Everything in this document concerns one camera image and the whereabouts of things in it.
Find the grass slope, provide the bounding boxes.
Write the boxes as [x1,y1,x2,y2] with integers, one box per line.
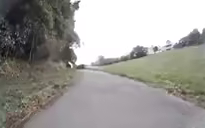
[101,41,205,113]

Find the grey asphalt path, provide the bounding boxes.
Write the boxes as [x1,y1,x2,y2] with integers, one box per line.
[23,68,205,128]

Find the white building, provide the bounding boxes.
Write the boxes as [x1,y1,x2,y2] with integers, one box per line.
[146,43,174,54]

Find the wood of dark trees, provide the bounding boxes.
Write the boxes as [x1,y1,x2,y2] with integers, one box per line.
[0,0,82,73]

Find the row of distant trees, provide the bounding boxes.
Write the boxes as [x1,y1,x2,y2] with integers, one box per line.
[91,28,205,67]

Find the leaf-strewn grass verge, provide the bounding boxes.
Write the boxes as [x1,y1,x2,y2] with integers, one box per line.
[0,61,81,128]

